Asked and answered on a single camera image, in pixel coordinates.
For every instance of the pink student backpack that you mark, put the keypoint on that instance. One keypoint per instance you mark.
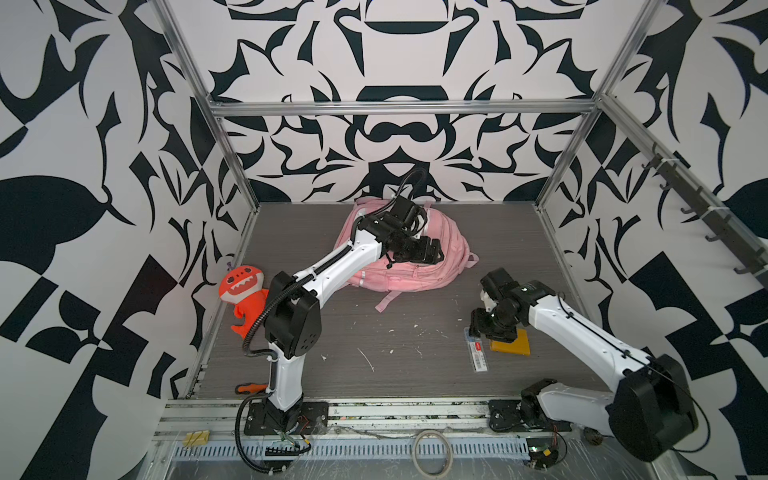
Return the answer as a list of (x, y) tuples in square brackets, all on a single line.
[(409, 277)]

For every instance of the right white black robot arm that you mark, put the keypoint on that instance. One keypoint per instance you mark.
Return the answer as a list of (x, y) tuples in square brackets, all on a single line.
[(647, 405)]

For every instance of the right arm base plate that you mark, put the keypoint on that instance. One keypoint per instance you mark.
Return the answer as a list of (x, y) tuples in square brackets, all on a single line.
[(521, 415)]

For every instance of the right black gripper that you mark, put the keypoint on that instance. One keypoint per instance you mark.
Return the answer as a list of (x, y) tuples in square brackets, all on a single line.
[(477, 325)]

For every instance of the roll of clear tape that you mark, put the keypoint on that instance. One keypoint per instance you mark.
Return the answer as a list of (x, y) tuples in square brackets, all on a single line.
[(430, 445)]

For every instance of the red monster plush toy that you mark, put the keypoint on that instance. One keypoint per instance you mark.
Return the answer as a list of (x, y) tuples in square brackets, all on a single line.
[(243, 287)]

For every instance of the clear pen refill box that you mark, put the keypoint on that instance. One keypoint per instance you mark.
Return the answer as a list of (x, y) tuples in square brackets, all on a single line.
[(476, 352)]

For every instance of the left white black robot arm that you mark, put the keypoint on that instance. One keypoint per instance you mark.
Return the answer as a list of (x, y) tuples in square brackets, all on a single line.
[(290, 324)]

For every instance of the yellow tape piece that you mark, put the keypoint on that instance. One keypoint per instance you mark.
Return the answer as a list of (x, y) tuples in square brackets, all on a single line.
[(196, 439)]

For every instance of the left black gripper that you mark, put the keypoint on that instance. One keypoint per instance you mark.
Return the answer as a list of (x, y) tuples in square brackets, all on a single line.
[(422, 255)]

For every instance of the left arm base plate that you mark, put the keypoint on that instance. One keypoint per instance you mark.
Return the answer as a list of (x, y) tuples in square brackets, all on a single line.
[(307, 418)]

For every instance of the black hook rail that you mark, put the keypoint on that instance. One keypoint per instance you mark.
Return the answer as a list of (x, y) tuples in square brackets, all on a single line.
[(701, 204)]

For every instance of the orange handled tool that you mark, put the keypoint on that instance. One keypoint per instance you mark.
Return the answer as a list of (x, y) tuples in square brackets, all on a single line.
[(250, 388)]

